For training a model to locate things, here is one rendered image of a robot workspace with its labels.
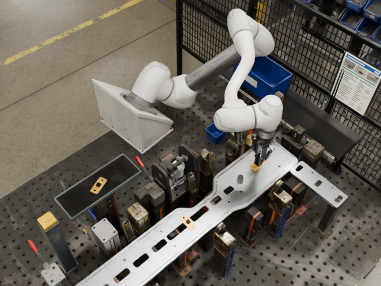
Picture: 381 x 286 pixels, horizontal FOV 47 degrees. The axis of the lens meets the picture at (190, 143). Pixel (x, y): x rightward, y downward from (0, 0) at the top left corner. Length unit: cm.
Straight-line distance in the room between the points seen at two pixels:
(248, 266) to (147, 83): 112
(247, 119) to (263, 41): 60
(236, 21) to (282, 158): 72
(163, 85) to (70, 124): 149
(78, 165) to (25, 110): 151
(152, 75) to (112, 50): 202
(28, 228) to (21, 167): 122
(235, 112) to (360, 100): 75
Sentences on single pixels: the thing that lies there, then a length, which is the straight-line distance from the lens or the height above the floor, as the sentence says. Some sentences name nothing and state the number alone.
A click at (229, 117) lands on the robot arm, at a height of 143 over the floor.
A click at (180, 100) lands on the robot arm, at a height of 94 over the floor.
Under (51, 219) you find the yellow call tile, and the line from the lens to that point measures 191.
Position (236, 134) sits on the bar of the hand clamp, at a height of 114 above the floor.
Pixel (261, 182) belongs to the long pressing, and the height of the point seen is 100.
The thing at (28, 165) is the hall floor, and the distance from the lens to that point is 363.
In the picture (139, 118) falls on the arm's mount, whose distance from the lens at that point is 239.
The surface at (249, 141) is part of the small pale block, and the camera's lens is 225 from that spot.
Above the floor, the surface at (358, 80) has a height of 133.
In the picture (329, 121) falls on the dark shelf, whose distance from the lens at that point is 246.
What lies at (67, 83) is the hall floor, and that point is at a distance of 417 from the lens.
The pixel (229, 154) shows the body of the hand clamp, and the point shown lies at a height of 97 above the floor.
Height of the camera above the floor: 277
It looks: 51 degrees down
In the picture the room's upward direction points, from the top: 1 degrees clockwise
